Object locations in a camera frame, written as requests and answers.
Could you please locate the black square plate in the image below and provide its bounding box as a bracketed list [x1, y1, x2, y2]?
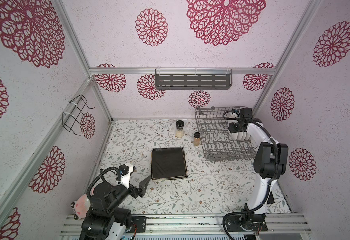
[151, 147, 188, 178]
[151, 177, 188, 181]

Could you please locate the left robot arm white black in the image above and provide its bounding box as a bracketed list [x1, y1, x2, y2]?
[79, 175, 151, 240]

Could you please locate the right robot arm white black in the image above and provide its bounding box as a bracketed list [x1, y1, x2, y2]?
[222, 108, 288, 215]

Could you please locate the red pink plush toy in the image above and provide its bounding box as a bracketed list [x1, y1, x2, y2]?
[70, 194, 91, 220]

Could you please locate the small amber spice jar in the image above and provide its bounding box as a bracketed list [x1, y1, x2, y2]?
[193, 132, 201, 146]

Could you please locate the salt grinder black lid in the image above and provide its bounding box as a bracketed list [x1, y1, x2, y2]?
[175, 120, 185, 138]

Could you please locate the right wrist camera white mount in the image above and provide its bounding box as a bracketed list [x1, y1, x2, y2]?
[229, 109, 239, 124]

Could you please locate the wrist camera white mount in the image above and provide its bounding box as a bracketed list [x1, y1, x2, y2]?
[229, 109, 239, 124]
[117, 163, 136, 189]

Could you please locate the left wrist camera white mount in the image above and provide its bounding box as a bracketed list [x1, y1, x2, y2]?
[117, 163, 136, 189]

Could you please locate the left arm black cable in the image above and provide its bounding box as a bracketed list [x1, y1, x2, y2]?
[85, 166, 121, 199]

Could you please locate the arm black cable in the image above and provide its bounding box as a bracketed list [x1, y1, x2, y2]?
[222, 110, 280, 217]
[85, 166, 121, 199]

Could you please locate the grey wire dish rack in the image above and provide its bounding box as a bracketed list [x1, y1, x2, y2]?
[195, 106, 259, 162]

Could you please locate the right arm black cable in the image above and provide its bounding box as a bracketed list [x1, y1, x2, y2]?
[222, 110, 280, 217]

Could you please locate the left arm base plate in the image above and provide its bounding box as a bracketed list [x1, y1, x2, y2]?
[126, 216, 147, 234]

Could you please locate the aluminium front rail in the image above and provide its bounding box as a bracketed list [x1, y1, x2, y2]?
[60, 212, 312, 238]

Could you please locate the black wire wall holder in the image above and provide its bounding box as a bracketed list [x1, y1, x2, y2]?
[61, 95, 96, 139]

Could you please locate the grey wall shelf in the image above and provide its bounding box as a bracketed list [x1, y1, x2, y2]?
[154, 69, 232, 90]

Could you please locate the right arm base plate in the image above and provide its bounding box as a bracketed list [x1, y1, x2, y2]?
[223, 213, 268, 233]

